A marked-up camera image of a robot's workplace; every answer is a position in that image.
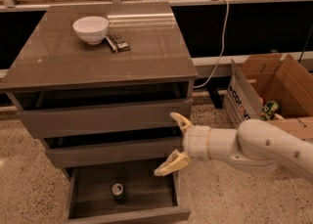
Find green snack bag in box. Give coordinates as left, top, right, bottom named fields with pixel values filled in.
left=260, top=100, right=280, bottom=120

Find green soda can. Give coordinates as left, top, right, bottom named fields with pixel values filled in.
left=111, top=183, right=127, bottom=204

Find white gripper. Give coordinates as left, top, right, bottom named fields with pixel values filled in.
left=154, top=112, right=211, bottom=176

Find grey drawer cabinet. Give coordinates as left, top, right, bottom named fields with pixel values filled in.
left=0, top=1, right=199, bottom=224

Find white bowl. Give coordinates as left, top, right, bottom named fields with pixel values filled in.
left=72, top=16, right=109, bottom=45

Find dark snack bar packet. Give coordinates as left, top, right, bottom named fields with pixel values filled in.
left=106, top=34, right=130, bottom=53

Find white cable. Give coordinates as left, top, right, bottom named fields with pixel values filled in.
left=193, top=0, right=230, bottom=90

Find top grey drawer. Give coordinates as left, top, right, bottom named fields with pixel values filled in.
left=18, top=97, right=193, bottom=139

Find middle grey drawer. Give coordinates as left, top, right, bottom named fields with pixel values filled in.
left=46, top=126, right=181, bottom=168

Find bottom grey drawer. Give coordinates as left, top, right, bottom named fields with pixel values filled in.
left=64, top=158, right=190, bottom=224

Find grey drawer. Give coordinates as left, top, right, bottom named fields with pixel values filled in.
left=18, top=97, right=193, bottom=139
left=46, top=126, right=181, bottom=168
left=64, top=158, right=190, bottom=224

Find cardboard box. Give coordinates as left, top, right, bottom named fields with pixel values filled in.
left=223, top=54, right=313, bottom=139

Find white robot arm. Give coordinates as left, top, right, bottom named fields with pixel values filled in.
left=155, top=112, right=313, bottom=182

